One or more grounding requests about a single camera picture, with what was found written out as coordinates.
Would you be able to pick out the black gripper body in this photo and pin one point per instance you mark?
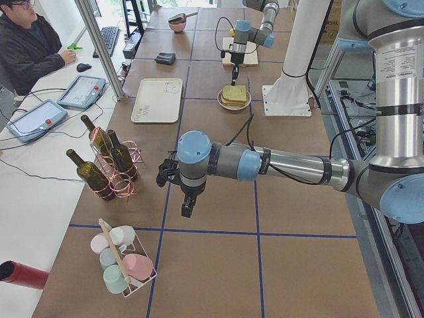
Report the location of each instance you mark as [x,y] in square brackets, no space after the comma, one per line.
[236,58]
[189,191]

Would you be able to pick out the bread slice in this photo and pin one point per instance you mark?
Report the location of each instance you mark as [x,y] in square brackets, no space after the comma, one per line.
[237,92]
[237,104]

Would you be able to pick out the white round plate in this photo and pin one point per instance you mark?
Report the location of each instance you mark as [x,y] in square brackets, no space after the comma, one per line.
[231,109]

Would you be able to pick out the cream bear tray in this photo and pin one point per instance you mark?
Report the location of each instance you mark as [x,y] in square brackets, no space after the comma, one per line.
[158,100]

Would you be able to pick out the wooden cutting board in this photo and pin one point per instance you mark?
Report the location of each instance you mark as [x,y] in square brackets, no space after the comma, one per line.
[250,55]

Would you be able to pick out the pink bowl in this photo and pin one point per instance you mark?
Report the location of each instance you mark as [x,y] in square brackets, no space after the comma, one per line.
[177,26]

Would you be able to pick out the white cup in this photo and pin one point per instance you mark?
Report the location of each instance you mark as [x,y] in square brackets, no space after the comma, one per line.
[121,235]

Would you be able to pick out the metal scoop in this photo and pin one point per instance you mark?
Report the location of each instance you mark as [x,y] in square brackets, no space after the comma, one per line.
[181,18]

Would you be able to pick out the grey folded cloth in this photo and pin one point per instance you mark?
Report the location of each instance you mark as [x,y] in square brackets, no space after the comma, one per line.
[165,58]

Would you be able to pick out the olive green wine bottle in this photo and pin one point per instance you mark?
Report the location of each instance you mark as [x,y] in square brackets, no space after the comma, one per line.
[121,157]

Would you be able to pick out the pink cup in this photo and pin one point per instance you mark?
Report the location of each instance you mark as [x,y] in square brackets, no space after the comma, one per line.
[138,266]

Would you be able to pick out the grey blue cup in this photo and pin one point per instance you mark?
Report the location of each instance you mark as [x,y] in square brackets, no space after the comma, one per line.
[107,258]

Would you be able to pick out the lilac cup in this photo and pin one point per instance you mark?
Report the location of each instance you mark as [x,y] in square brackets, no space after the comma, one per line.
[99,243]

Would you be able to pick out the dark green wine bottle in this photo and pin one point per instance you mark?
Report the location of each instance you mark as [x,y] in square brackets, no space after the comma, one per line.
[92,176]

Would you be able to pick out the mint green cup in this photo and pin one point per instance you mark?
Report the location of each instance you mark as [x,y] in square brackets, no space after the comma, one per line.
[114,280]

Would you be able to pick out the black keyboard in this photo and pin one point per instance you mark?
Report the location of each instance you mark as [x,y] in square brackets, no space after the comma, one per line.
[110,35]

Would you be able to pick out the blue teach pendant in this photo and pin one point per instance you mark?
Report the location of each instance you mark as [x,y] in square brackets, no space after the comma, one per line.
[82,92]
[38,121]

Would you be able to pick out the black computer mouse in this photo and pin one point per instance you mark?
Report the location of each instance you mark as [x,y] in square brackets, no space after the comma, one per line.
[82,67]

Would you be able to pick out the red cylinder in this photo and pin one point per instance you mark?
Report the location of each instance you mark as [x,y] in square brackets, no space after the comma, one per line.
[22,275]

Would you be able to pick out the seated person in black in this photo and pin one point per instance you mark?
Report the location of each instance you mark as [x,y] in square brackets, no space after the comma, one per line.
[30,47]

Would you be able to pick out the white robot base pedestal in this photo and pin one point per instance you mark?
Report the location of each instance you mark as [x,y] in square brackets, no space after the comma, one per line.
[288,96]

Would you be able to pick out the white wire cup rack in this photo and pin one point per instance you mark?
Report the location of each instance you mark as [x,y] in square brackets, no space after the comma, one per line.
[120,252]

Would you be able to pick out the copper wire bottle rack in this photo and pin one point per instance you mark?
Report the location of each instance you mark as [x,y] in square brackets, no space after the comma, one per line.
[120,183]

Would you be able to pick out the aluminium frame post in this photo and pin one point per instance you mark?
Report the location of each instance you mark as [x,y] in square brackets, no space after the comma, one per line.
[97,40]

